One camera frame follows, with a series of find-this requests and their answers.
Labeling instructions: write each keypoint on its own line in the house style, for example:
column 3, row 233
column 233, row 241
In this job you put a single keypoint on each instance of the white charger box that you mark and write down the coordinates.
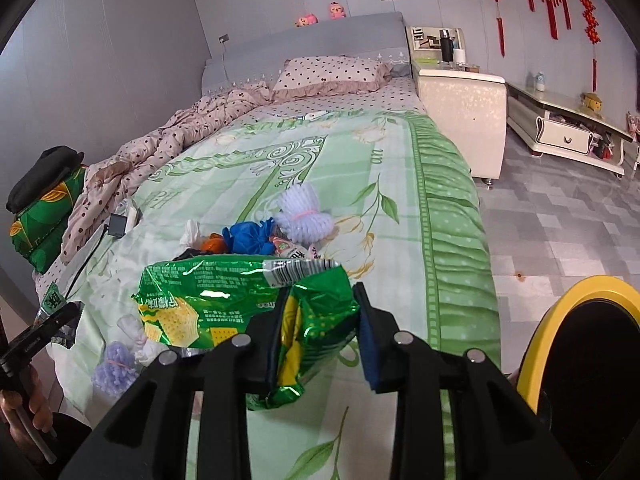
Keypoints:
column 133, row 216

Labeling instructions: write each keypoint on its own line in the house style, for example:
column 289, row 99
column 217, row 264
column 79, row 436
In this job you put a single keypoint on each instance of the white bedside cabinet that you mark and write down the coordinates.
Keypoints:
column 467, row 105

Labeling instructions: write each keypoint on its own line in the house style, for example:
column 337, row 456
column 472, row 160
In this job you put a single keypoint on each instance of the black cloth on cushion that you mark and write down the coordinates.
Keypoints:
column 53, row 166

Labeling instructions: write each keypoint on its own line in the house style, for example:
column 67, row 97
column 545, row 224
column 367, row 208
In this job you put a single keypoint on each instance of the grey bed headboard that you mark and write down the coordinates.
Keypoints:
column 379, row 37

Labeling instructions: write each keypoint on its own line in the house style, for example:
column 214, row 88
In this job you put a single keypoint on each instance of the yellow rimmed trash bin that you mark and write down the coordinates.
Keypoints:
column 580, row 375

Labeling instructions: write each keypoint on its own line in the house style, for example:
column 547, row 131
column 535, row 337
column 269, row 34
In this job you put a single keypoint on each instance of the pink plush toy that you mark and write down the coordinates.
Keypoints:
column 336, row 11
column 306, row 20

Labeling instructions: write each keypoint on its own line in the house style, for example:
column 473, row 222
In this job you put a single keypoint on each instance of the black thermos bottle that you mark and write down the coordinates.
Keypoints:
column 446, row 46

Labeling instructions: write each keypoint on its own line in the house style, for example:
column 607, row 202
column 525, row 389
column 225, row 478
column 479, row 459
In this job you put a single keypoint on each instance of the yellow toy on table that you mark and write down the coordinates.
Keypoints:
column 591, row 101

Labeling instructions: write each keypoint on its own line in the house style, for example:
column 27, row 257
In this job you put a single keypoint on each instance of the pink polka dot pillow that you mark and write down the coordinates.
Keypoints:
column 317, row 76

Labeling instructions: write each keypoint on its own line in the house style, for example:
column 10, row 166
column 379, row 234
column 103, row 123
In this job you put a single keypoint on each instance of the small white tissue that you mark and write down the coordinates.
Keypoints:
column 191, row 237

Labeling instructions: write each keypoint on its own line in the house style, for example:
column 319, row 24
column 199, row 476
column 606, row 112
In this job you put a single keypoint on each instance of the black power adapter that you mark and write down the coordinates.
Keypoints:
column 118, row 225

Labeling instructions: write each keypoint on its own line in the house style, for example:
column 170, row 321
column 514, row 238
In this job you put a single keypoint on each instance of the black plastic bag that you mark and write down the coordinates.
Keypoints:
column 190, row 253

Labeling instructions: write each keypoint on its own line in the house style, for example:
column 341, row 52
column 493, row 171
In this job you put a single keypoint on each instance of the right red knot decoration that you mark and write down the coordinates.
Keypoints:
column 591, row 30

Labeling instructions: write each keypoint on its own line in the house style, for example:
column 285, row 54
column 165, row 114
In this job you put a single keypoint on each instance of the white foam net ball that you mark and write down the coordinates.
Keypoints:
column 300, row 217

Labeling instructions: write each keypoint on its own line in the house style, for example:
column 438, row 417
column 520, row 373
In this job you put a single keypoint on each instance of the left pink plush toy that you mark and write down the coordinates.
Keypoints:
column 306, row 20

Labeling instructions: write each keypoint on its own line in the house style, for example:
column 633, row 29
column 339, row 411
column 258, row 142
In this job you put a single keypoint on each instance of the orange peel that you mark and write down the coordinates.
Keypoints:
column 215, row 244

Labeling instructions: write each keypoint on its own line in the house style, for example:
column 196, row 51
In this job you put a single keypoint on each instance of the right pink plush toy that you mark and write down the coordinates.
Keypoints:
column 336, row 11

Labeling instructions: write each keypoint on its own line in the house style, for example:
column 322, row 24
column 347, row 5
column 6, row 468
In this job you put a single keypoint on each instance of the pink snack wrapper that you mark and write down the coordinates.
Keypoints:
column 284, row 248

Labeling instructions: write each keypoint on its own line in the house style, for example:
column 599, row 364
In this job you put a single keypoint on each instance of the person's left hand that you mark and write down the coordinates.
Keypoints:
column 12, row 403

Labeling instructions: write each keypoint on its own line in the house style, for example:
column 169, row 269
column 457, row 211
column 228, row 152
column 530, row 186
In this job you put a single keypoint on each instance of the small white bottle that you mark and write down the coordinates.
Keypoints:
column 540, row 82

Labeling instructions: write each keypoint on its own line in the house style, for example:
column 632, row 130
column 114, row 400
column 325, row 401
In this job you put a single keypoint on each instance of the purple foam net ball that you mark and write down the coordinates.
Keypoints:
column 116, row 372

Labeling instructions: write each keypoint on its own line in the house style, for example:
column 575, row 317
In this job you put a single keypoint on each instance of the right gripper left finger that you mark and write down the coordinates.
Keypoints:
column 146, row 433

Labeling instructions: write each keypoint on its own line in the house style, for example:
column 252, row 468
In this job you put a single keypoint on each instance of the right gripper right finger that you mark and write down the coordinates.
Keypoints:
column 496, row 434

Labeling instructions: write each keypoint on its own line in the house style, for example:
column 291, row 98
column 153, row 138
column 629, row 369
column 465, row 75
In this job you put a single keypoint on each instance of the green snack bag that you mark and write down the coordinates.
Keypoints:
column 200, row 302

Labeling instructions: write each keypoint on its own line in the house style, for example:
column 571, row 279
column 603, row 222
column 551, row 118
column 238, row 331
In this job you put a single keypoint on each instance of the blue rubber glove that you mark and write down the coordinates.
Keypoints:
column 250, row 238

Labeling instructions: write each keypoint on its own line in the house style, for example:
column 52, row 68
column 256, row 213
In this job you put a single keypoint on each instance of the green patterned cushion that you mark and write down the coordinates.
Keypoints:
column 36, row 233

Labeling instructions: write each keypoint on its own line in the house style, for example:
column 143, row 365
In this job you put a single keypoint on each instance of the green floral bedspread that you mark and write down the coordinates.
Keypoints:
column 406, row 226

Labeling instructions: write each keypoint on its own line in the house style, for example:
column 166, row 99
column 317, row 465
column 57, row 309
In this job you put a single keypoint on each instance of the white coffee table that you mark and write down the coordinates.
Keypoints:
column 552, row 124

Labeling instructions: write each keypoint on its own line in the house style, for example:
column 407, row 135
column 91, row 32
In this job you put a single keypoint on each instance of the pink polka dot duvet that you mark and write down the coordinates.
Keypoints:
column 109, row 182

